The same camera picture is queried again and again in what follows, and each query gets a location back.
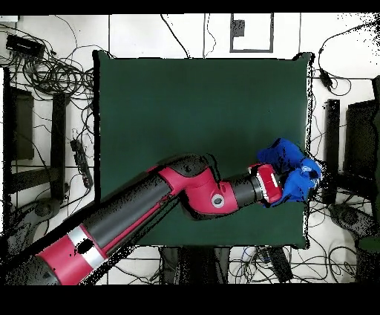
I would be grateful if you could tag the grey square floor frame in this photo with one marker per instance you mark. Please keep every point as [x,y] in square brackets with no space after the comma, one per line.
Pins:
[238,28]

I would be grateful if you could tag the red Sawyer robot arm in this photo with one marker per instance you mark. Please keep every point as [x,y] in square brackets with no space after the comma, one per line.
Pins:
[124,214]

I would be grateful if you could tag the dark green table cloth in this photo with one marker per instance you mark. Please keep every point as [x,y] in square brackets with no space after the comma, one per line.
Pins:
[207,104]

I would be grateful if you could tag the long black power strip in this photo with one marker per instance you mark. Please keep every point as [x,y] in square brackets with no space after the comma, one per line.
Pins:
[81,162]

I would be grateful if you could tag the black power adapter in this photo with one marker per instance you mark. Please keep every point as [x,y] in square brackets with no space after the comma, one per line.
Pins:
[325,78]

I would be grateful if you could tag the blue shirt with white print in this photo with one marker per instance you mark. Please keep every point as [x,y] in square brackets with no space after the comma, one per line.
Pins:
[297,184]

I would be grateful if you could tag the dark grey stand foot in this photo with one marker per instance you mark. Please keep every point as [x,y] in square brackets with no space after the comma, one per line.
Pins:
[44,209]
[347,217]

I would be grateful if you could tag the black stand with dark panel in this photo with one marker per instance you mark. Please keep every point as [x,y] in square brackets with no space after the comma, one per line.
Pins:
[332,133]
[58,133]

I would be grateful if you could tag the black box device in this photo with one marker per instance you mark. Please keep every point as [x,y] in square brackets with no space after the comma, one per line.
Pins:
[25,46]

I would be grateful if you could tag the wide black power strip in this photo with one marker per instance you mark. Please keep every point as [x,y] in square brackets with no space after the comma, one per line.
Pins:
[279,264]

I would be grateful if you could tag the black pedestal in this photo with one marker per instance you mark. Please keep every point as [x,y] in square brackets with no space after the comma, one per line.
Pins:
[193,264]

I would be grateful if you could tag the dark green round object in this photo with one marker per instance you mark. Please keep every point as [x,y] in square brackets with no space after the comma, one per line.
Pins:
[369,244]

